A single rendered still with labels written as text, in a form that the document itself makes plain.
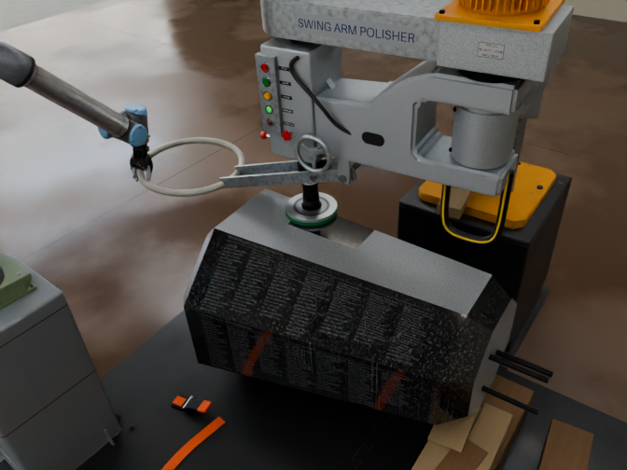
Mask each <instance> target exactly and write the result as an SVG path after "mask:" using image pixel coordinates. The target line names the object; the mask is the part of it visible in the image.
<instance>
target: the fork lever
mask: <svg viewBox="0 0 627 470"><path fill-rule="evenodd" d="M359 167H369V166H367V165H363V164H359V163H355V162H352V161H351V181H356V180H357V177H356V174H355V170H356V169H357V168H359ZM235 170H238V171H239V172H240V174H241V175H240V176H230V177H220V178H219V180H220V182H223V183H224V184H225V187H223V188H233V187H263V186H279V185H294V184H310V183H325V182H338V179H339V182H341V183H343V184H344V183H345V182H346V181H347V180H346V177H345V176H344V175H340V176H339V177H338V163H337V158H333V157H332V162H331V165H330V169H328V170H327V171H326V172H324V173H311V172H309V171H302V172H298V161H297V160H290V161H279V162H269V163H260V164H249V165H239V166H235Z"/></svg>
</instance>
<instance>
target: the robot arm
mask: <svg viewBox="0 0 627 470"><path fill-rule="evenodd" d="M0 79H1V80H3V81H5V82H6V83H8V84H10V85H12V86H14V87H16V88H21V87H25V88H27V89H29V90H31V91H33V92H35V93H37V94H39V95H40V96H42V97H44V98H46V99H48V100H50V101H52V102H53V103H55V104H57V105H59V106H61V107H62V108H64V109H66V110H68V111H70V112H72V113H74V114H75V115H77V116H79V117H81V118H84V119H85V120H87V121H88V122H90V123H92V124H94V125H95V126H97V127H98V131H99V133H100V134H101V136H102V137H103V138H105V139H109V138H112V137H114V138H116V139H118V140H120V141H122V142H125V143H127V144H129V145H131V146H132V152H133V153H132V155H131V158H130V165H131V170H132V179H133V178H134V179H135V181H136V182H138V176H137V169H140V170H141V171H146V176H147V180H148V181H150V179H151V174H152V170H153V161H152V159H151V158H150V157H149V154H147V151H149V146H148V145H147V143H148V142H149V137H150V135H148V124H147V111H146V108H145V107H144V106H143V105H141V104H127V105H125V107H124V109H125V110H124V111H121V112H116V111H114V110H113V109H111V108H109V107H108V106H106V105H104V104H102V103H100V102H98V101H97V100H95V99H93V98H92V97H90V96H89V95H88V94H86V93H84V92H83V91H81V90H78V89H77V88H75V87H73V86H72V85H70V84H68V83H67V82H65V81H63V80H62V79H60V78H58V77H56V76H55V75H53V74H52V73H50V72H48V71H47V70H45V69H43V68H42V67H40V66H38V65H37V64H36V62H35V59H34V58H33V57H32V56H30V55H29V54H27V53H25V52H23V51H22V50H20V49H18V48H15V47H13V46H11V45H9V44H8V43H6V42H4V41H2V40H0ZM4 279H5V274H4V272H3V270H2V268H1V267H0V285H1V283H2V282H3V281H4Z"/></svg>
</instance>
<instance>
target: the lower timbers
mask: <svg viewBox="0 0 627 470"><path fill-rule="evenodd" d="M490 388H491V389H493V390H495V391H497V392H500V393H501V394H505V395H507V396H509V397H511V398H514V399H516V400H518V401H520V402H523V403H524V404H526V405H529V406H530V405H531V402H532V398H533V395H534V391H532V390H530V389H528V388H526V387H523V386H521V385H520V384H518V383H516V382H513V381H511V380H508V379H506V378H503V377H501V376H499V375H497V374H495V379H494V381H493V383H492V384H491V386H490ZM484 403H487V404H489V405H491V406H494V407H496V408H499V409H502V410H504V411H506V412H507V413H510V414H512V415H513V418H512V421H511V425H510V428H509V432H508V435H507V437H506V439H505V442H504V444H503V446H502V449H501V450H500V452H499V454H498V457H497V459H496V461H495V465H494V467H493V470H499V469H500V467H501V465H502V463H503V462H504V460H505V458H506V456H507V454H508V452H509V449H510V447H511V445H512V443H513V441H514V439H515V437H516V435H517V434H518V432H519V430H520V428H521V426H522V424H523V421H524V419H525V417H526V415H527V413H528V411H527V410H525V409H522V408H519V407H517V406H514V405H512V404H511V403H509V402H506V401H504V400H502V399H500V398H497V397H495V396H493V395H491V394H486V396H485V397H484V399H483V401H482V403H481V408H482V407H483V405H484ZM592 440H593V433H590V432H587V431H585V430H582V429H579V428H577V427H575V426H572V425H570V424H567V423H564V422H560V421H557V420H555V419H552V420H551V423H550V428H549V431H548V433H547V437H546V441H545V445H544V449H543V452H542V455H541V459H540V463H539V467H538V470H587V468H588V463H589V459H590V454H591V448H592Z"/></svg>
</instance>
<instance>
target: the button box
mask: <svg viewBox="0 0 627 470"><path fill-rule="evenodd" d="M255 60H256V68H257V77H258V92H259V100H260V109H261V117H262V126H263V130H264V131H271V132H275V133H279V134H282V133H283V132H284V129H283V119H282V108H281V97H280V87H279V76H278V66H277V57H276V56H274V55H269V54H263V53H261V52H258V53H256V54H255ZM263 62H265V63H266V64H268V65H269V67H270V70H269V72H268V73H264V72H263V71H262V70H261V68H260V65H261V64H262V63H263ZM263 77H267V78H268V79H269V80H270V81H271V85H270V86H269V87H265V86H264V85H263V83H262V78H263ZM264 91H269V92H270V93H271V95H272V99H271V100H270V101H267V100H266V99H265V98H264V95H263V93H264ZM267 104H269V105H271V106H272V108H273V113H272V114H268V113H267V112H266V110H265V106H266V105H267ZM267 118H272V119H273V120H274V123H275V124H274V127H270V126H268V124H267V121H266V120H267Z"/></svg>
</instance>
